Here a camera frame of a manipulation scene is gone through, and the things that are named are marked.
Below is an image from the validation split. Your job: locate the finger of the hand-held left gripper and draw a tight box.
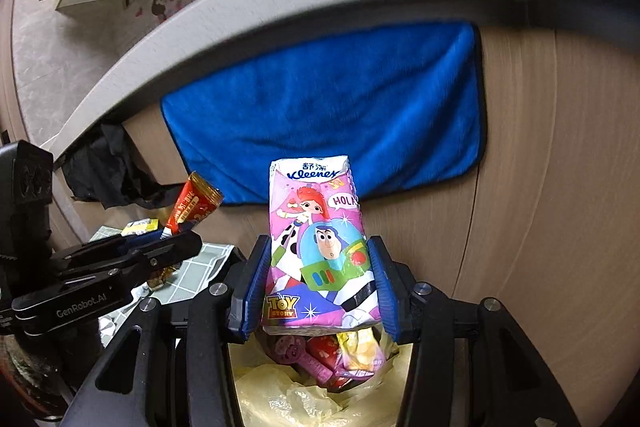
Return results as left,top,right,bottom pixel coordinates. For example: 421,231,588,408
47,257,168,295
52,229,203,273

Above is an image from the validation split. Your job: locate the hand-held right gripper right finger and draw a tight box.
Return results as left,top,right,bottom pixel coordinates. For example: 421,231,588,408
367,236,583,427

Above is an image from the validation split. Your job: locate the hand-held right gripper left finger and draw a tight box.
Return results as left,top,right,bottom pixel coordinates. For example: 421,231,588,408
60,234,273,427

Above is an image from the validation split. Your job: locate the red snack wrapper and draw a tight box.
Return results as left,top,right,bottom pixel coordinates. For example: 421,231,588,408
150,171,224,290

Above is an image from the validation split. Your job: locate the cartoon print tissue packet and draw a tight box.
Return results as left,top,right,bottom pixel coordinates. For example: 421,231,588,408
260,153,383,337

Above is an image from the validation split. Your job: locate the bin with yellow plastic bag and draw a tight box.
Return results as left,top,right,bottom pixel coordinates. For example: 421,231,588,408
227,327,416,427

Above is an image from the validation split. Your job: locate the green grid tablecloth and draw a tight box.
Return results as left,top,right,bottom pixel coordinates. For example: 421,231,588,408
87,224,236,348

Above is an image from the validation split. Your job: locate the yellow blue small packet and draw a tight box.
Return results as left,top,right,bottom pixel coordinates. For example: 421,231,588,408
121,217,161,238

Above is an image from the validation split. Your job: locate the yellow snack packet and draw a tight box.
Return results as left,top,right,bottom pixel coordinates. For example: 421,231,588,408
336,329,387,378

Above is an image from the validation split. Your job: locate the purple round wrapper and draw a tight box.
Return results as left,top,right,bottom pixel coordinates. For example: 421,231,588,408
272,332,308,365

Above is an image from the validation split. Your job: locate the black fabric bag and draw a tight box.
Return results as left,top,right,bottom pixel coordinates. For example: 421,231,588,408
62,124,173,210

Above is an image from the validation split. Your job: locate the red candy wrapper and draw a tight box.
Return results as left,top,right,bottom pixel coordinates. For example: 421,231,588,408
305,334,351,390

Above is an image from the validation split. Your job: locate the blue towel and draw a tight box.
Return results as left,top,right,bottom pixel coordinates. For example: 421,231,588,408
160,21,488,208

